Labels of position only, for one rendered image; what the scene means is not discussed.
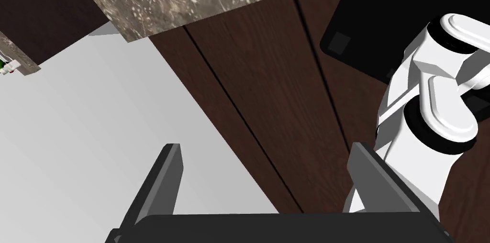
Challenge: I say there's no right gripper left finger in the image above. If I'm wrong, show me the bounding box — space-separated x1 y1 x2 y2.
114 143 184 233

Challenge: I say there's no black appliance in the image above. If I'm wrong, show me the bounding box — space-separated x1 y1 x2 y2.
319 0 490 85

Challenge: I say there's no dark brown wooden cupboard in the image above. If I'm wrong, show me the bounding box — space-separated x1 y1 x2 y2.
0 0 111 66
148 0 490 243

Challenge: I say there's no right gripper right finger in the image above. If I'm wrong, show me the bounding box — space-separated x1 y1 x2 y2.
346 142 441 222

